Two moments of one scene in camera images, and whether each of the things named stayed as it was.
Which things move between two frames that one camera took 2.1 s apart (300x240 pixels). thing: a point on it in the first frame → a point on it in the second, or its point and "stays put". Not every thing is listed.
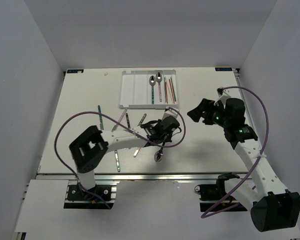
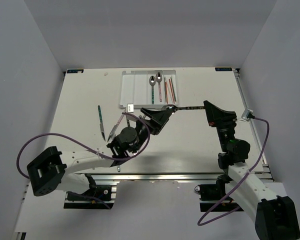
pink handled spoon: (159, 77) stays put
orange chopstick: (166, 92) stays put
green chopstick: (174, 91) stays put
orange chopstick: (171, 92) stays put
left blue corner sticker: (75, 71) stays put
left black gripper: (169, 137) → (158, 119)
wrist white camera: (223, 94) → (245, 114)
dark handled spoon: (159, 153) → (174, 107)
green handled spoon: (152, 81) stays put
